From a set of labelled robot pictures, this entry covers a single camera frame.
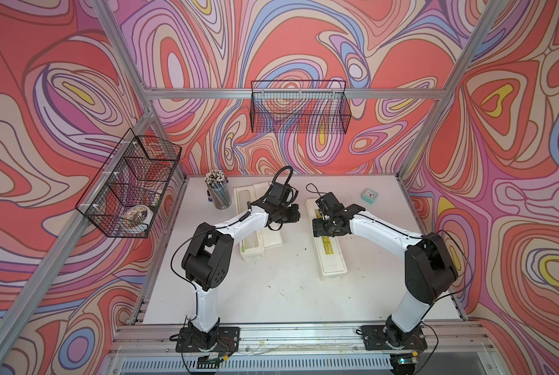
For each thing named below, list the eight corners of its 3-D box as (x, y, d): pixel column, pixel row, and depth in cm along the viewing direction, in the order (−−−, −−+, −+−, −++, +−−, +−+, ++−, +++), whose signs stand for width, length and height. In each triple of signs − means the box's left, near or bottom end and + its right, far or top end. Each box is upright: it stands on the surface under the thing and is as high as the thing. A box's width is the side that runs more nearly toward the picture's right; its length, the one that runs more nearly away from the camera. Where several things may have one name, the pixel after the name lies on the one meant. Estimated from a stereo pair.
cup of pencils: (214, 209, 109) (204, 182, 95) (217, 198, 114) (207, 169, 99) (230, 209, 109) (222, 182, 95) (232, 198, 114) (225, 169, 99)
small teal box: (358, 198, 115) (360, 194, 112) (364, 191, 118) (366, 187, 115) (372, 205, 112) (374, 201, 109) (377, 197, 115) (379, 193, 112)
